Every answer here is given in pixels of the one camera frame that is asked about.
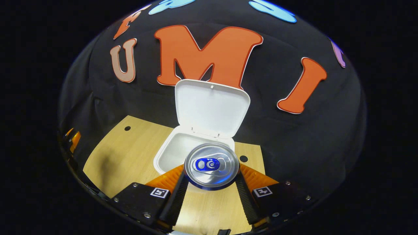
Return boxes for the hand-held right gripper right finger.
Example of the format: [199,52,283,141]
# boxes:
[234,163,312,229]

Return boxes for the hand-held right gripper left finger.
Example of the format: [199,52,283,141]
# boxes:
[111,164,190,232]

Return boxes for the blue pop can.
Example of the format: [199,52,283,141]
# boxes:
[184,142,240,191]

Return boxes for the white desktop garbage bin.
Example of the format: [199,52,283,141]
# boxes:
[153,79,251,175]

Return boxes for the wooden desktop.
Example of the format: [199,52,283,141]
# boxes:
[83,115,265,235]

